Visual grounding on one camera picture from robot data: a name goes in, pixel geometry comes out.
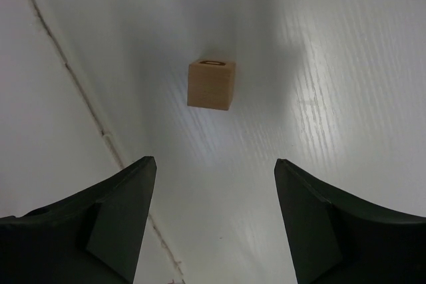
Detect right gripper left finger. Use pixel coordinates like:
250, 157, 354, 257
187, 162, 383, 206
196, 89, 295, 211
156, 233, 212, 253
1, 156, 156, 283

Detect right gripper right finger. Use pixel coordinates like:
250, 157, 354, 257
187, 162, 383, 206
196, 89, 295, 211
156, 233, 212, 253
274, 159, 425, 283

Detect lone light wood cube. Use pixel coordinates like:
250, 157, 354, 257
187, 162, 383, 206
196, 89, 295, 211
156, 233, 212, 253
187, 59, 236, 110

